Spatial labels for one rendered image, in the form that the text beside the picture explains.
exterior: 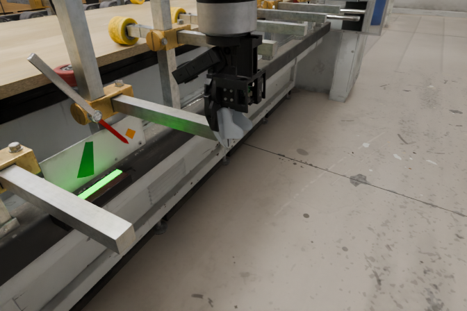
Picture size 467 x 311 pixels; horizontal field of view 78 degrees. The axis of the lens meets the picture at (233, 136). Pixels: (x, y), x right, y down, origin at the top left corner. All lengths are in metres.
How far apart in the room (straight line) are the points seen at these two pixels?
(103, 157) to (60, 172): 0.10
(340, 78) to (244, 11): 2.43
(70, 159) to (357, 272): 1.19
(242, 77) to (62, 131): 0.61
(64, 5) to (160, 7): 0.25
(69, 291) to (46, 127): 0.59
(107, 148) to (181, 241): 0.83
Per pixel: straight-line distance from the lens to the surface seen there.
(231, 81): 0.46
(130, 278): 1.41
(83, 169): 0.71
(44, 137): 0.91
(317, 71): 2.99
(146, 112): 0.64
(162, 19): 0.82
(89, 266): 1.28
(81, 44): 0.66
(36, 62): 0.53
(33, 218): 0.69
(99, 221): 0.45
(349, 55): 2.77
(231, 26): 0.44
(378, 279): 1.46
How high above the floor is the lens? 1.12
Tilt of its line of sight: 31 degrees down
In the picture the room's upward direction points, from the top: straight up
